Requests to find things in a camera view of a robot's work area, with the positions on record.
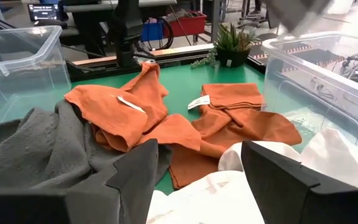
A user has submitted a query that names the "red plastic crate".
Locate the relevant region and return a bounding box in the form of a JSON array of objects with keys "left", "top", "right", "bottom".
[{"left": 163, "top": 11, "right": 208, "bottom": 38}]

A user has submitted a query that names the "black hazard-striped floor mat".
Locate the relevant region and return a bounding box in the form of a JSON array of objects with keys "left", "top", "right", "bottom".
[{"left": 249, "top": 32, "right": 347, "bottom": 72}]

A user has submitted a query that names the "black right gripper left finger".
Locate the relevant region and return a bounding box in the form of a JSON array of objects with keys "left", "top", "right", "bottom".
[{"left": 106, "top": 139, "right": 160, "bottom": 224}]

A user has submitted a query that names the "black metal table frame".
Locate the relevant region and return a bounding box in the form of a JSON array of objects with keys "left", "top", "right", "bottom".
[{"left": 65, "top": 51, "right": 267, "bottom": 83}]

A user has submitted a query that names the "orange cloth towel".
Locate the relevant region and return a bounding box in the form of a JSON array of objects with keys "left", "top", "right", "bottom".
[
  {"left": 168, "top": 82, "right": 303, "bottom": 190},
  {"left": 63, "top": 62, "right": 202, "bottom": 153}
]

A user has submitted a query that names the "grey waffle towel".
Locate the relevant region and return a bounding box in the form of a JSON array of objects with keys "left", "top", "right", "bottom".
[{"left": 0, "top": 99, "right": 173, "bottom": 192}]

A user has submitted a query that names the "white waffle towel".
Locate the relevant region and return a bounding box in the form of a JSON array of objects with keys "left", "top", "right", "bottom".
[{"left": 218, "top": 127, "right": 358, "bottom": 190}]

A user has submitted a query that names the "potted succulent plant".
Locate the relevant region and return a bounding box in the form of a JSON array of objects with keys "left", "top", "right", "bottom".
[{"left": 190, "top": 23, "right": 262, "bottom": 70}]

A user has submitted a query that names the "lit tablet screen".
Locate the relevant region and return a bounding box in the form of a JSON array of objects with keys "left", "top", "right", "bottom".
[{"left": 27, "top": 3, "right": 60, "bottom": 22}]

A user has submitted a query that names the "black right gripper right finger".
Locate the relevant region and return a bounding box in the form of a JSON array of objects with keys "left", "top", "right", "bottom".
[{"left": 241, "top": 140, "right": 358, "bottom": 224}]

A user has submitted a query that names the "blue plastic crate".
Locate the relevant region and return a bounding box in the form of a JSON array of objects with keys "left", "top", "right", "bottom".
[{"left": 140, "top": 19, "right": 165, "bottom": 43}]

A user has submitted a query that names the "clear plastic bin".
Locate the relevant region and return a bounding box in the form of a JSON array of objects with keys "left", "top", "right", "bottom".
[
  {"left": 0, "top": 25, "right": 72, "bottom": 131},
  {"left": 261, "top": 30, "right": 358, "bottom": 187}
]

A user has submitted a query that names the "black cable coil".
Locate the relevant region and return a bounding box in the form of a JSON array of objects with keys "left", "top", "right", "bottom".
[{"left": 146, "top": 17, "right": 175, "bottom": 51}]

